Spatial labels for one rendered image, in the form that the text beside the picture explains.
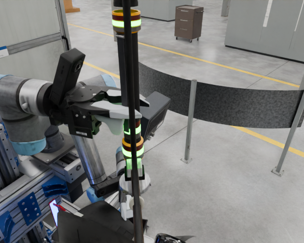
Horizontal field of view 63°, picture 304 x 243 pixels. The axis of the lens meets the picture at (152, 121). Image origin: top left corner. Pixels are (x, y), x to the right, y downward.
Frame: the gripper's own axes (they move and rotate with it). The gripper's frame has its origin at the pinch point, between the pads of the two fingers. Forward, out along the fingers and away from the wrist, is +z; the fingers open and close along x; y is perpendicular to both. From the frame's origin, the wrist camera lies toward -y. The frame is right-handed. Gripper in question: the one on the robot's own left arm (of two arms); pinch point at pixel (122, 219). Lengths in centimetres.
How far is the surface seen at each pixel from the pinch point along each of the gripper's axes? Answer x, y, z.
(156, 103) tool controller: -8, 21, -66
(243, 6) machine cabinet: -15, 310, -562
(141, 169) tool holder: -36.8, 1.1, 16.8
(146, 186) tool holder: -28.8, 3.4, 13.4
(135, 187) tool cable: -39.5, -0.8, 23.8
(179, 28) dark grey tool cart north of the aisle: 66, 191, -666
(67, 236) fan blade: -24.5, -12.5, 21.5
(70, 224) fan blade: -23.6, -12.4, 18.4
